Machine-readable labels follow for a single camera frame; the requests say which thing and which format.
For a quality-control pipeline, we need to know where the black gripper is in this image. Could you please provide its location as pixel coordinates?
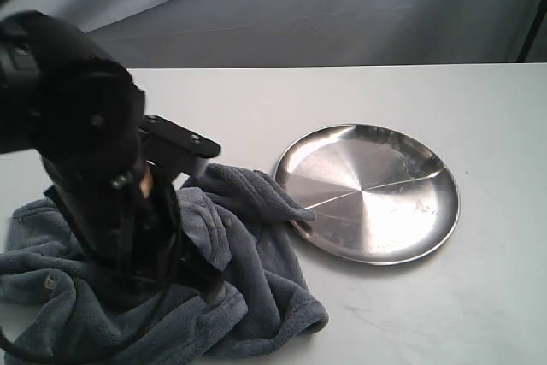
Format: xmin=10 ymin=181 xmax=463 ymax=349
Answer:
xmin=42 ymin=155 xmax=226 ymax=304

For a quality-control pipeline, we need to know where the grey fleece towel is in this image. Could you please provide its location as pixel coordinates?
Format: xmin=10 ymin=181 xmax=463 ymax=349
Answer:
xmin=1 ymin=164 xmax=328 ymax=364

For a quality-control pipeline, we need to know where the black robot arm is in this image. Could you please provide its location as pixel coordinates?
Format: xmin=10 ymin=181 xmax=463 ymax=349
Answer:
xmin=1 ymin=11 xmax=222 ymax=299

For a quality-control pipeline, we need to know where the round stainless steel plate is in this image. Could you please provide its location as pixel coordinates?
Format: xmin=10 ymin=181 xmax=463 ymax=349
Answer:
xmin=273 ymin=124 xmax=461 ymax=266

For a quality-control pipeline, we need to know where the grey backdrop cloth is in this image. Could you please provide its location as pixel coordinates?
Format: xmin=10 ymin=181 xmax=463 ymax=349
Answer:
xmin=1 ymin=0 xmax=539 ymax=68

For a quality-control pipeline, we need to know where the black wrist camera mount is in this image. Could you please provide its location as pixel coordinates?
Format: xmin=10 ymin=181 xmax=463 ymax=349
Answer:
xmin=138 ymin=115 xmax=221 ymax=181

